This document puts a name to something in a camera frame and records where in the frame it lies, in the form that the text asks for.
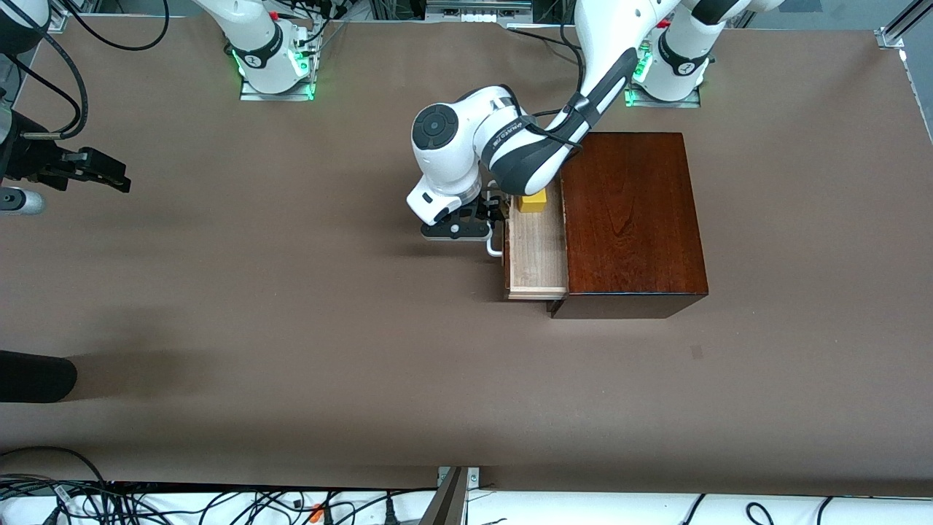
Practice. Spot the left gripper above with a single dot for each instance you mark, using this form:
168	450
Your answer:
490	207

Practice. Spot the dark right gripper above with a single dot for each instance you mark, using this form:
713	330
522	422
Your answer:
30	158

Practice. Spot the yellow block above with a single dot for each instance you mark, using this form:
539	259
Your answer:
532	203

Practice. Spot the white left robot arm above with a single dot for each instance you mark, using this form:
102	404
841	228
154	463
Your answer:
444	164

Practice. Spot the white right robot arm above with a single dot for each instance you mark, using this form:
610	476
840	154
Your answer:
255	36

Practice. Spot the dark brown wooden cabinet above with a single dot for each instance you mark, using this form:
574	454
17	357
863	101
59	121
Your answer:
634	226

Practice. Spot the grey power strip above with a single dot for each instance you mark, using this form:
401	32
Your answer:
477	14

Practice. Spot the black cylinder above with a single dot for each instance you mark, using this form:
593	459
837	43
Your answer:
36	375

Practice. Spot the dark diagonal beam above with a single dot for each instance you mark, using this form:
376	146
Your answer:
444	507

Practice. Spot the aluminium frame corner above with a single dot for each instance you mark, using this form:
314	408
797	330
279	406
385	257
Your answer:
891	36
60	22

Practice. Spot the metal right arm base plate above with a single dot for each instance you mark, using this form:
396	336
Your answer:
277	96

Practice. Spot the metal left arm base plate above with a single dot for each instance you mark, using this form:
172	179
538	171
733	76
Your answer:
663	104

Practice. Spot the silver metal bracket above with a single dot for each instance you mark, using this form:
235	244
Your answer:
474	477

